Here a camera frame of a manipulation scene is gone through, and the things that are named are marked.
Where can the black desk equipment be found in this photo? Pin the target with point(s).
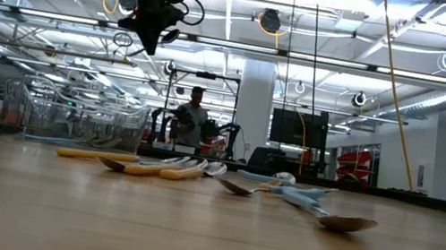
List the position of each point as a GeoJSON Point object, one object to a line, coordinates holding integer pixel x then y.
{"type": "Point", "coordinates": [267, 157]}

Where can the white column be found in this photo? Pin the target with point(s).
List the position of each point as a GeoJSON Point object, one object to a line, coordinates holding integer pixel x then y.
{"type": "Point", "coordinates": [253, 112]}

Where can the clear plastic tray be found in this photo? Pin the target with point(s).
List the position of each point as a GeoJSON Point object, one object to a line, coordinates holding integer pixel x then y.
{"type": "Point", "coordinates": [70, 113]}

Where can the red rack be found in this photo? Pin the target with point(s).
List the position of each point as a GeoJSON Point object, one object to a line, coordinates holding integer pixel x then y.
{"type": "Point", "coordinates": [356, 158]}

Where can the person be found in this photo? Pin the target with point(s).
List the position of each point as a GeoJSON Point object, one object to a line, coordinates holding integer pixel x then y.
{"type": "Point", "coordinates": [193, 120]}

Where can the silver ventilation duct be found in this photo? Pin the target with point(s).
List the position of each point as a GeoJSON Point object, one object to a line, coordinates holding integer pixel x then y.
{"type": "Point", "coordinates": [435, 102]}

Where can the black monitor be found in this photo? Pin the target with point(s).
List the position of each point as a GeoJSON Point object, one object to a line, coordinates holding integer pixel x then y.
{"type": "Point", "coordinates": [299, 129]}

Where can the black background workstation frame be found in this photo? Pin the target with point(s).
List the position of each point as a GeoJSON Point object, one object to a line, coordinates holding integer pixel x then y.
{"type": "Point", "coordinates": [206, 75]}

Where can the black background robot arm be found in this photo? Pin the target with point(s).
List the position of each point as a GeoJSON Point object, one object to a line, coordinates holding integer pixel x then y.
{"type": "Point", "coordinates": [210, 131]}
{"type": "Point", "coordinates": [183, 120]}

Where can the black aluminium table frame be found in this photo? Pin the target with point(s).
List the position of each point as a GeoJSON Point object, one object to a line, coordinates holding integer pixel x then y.
{"type": "Point", "coordinates": [419, 199]}

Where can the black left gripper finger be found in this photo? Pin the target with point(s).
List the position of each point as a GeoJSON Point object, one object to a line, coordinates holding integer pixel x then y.
{"type": "Point", "coordinates": [147, 39]}

